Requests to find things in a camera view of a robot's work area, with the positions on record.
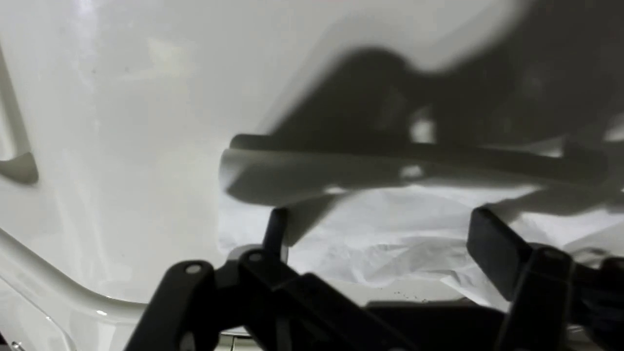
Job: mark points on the white napkin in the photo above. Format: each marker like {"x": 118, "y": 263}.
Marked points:
{"x": 411, "y": 242}

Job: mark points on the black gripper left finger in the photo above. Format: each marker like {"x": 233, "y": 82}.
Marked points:
{"x": 284, "y": 310}

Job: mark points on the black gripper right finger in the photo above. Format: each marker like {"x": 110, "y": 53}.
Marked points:
{"x": 547, "y": 289}

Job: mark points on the white washing machine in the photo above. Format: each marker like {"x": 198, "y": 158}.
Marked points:
{"x": 143, "y": 133}

